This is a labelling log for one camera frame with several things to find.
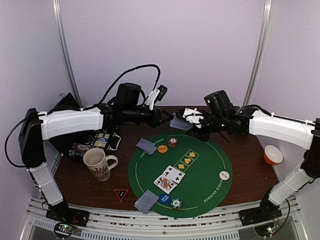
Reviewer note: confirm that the aluminium frame post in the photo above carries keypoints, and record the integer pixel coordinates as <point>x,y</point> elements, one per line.
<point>65,53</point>
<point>261,47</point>

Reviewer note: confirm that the clear dealer button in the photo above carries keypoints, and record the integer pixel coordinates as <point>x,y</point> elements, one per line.
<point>87,139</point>

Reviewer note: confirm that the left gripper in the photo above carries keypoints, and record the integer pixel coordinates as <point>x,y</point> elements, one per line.
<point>156,120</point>

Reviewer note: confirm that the orange big blind button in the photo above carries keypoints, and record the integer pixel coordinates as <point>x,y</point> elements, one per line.
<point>162,149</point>

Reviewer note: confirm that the blue playing card deck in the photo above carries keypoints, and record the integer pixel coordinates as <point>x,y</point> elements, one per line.
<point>180,124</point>

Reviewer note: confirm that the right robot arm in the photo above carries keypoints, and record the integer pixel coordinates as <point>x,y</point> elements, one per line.
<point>254,120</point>

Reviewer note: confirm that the red black triangle token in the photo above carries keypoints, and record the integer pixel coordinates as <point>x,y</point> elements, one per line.
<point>121,193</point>

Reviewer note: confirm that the blue poker chip stack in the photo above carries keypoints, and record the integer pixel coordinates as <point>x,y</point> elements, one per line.
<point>176,204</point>

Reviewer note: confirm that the front poker chip row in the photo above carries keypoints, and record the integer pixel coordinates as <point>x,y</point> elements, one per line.
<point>78,150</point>

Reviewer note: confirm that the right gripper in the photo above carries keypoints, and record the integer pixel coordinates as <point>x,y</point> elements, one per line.
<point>198,128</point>

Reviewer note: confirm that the orange bowl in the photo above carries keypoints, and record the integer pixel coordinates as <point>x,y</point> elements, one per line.
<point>272,155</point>

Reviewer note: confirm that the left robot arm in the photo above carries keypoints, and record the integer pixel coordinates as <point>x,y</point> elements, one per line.
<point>67,123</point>

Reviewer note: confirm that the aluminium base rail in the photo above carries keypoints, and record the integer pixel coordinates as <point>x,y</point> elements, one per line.
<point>222,223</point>

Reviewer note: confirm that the face-up queen card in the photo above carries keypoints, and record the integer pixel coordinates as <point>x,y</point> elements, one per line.
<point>165,184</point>

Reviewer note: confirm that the blue playing card box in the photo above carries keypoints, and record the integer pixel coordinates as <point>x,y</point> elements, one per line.
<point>101,140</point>

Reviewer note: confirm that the white dealer button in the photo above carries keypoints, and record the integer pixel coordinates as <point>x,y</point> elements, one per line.
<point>224,175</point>

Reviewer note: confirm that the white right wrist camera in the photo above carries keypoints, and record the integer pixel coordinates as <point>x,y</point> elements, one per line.
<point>192,116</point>

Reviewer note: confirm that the red poker chip stack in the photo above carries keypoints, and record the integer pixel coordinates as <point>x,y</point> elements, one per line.
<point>172,142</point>

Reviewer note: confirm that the blue small blind button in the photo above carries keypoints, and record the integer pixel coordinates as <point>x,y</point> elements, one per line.
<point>165,199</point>

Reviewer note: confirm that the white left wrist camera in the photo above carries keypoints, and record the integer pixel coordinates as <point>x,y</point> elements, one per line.
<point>156,94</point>

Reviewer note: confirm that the right aluminium frame post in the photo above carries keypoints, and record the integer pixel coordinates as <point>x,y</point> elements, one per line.
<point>261,47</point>

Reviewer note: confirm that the round green poker mat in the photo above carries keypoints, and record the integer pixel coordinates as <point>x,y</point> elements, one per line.
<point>200,190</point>

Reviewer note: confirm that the left aluminium frame post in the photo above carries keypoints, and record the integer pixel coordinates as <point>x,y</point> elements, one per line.
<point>65,53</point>

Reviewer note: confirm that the white floral mug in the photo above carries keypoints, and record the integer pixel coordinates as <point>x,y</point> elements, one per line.
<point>100,164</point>

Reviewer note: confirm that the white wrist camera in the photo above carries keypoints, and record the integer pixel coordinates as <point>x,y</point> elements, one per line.
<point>192,116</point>
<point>156,94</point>

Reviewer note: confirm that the face-up clubs card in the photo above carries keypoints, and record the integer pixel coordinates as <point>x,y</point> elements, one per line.
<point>173,174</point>

